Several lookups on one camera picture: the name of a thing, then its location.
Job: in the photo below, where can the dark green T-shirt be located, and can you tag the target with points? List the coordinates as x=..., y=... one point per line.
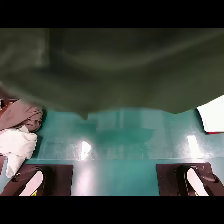
x=116, y=66

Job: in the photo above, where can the brown garment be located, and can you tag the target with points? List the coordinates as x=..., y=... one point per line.
x=20, y=115

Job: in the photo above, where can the white garment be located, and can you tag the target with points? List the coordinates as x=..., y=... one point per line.
x=213, y=115
x=16, y=143

